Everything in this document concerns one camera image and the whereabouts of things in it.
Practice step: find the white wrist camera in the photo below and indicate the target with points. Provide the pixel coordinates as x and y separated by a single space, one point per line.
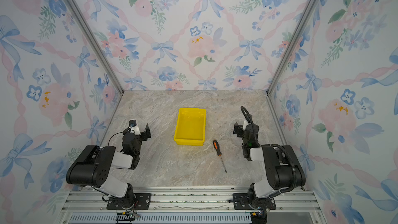
245 124
133 127

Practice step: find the aluminium corner post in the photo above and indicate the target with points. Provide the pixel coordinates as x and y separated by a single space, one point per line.
301 25
89 35

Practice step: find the yellow plastic bin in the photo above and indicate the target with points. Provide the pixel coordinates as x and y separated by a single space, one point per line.
190 127

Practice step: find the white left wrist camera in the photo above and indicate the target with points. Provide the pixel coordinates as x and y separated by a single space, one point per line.
133 127

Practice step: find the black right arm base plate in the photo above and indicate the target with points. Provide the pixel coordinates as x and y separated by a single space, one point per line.
246 202

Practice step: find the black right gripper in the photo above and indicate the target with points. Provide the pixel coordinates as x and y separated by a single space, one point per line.
238 128

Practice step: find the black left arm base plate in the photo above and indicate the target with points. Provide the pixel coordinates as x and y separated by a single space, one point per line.
140 201

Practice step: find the left aluminium corner post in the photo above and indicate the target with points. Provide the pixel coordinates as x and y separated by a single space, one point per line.
89 35

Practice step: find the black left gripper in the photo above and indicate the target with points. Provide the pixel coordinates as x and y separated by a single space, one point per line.
148 134

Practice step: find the right aluminium corner post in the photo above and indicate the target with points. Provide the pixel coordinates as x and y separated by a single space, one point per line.
301 25

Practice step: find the orange black handled screwdriver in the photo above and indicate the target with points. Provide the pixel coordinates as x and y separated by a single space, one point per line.
219 153

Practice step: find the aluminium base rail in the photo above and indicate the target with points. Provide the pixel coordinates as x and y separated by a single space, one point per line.
191 205

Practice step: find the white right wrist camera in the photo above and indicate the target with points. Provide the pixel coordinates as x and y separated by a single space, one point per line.
245 124

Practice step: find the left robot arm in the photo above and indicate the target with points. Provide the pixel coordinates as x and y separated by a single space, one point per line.
93 165

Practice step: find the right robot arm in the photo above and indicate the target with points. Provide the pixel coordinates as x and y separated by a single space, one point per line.
283 172

